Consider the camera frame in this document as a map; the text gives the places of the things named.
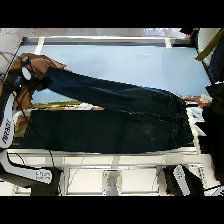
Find heap of clothes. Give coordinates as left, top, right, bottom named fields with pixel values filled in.
left=185, top=94, right=214, bottom=137

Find brown garment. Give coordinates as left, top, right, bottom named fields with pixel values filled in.
left=0, top=53, right=68, bottom=112

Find black cable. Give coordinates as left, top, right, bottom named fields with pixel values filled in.
left=9, top=77, right=57, bottom=172

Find dark blue jeans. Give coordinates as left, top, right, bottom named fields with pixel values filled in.
left=23, top=66, right=196, bottom=155

